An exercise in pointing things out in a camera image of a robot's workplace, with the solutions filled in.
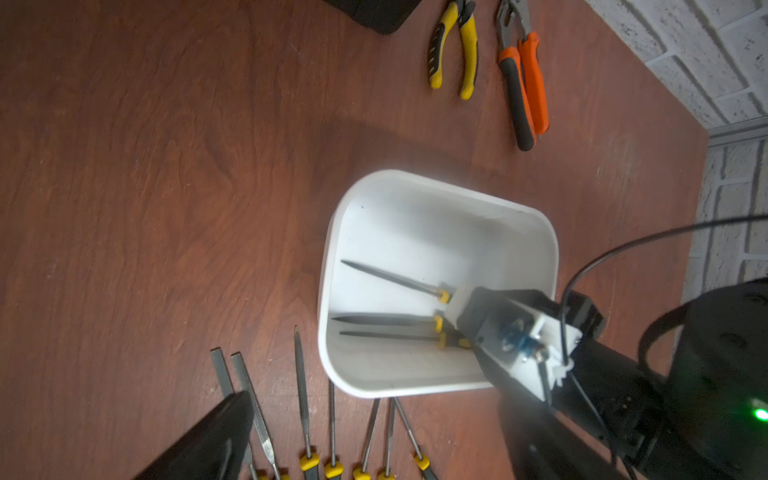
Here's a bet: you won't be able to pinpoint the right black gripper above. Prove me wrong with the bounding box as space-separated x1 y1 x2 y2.
497 290 679 480

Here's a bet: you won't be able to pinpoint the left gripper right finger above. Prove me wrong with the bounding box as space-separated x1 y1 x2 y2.
499 396 623 479

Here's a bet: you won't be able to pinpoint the orange handled pliers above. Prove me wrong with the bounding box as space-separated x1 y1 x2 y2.
496 0 550 152

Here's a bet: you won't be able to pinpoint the flat file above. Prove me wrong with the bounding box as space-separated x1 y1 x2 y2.
211 348 259 480
231 352 290 480

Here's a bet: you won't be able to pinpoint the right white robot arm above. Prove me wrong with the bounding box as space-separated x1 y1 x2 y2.
500 279 767 479

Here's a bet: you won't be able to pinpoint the file yellow black handle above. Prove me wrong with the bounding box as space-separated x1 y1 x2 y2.
341 260 452 304
331 313 452 333
340 331 472 350

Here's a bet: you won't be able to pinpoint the yellow handled pliers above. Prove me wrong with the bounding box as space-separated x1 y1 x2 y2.
427 0 480 101

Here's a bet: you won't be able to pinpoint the flat file far left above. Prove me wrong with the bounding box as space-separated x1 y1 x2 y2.
211 348 259 480

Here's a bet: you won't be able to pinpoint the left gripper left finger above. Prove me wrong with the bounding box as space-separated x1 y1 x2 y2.
136 392 254 480

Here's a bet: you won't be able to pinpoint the white rectangular storage box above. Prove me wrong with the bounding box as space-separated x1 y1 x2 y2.
318 170 559 399

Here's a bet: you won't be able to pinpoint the black handled round file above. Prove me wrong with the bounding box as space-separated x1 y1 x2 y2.
393 397 438 480

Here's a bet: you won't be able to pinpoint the black plastic toolbox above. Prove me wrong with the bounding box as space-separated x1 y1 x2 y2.
326 0 421 35

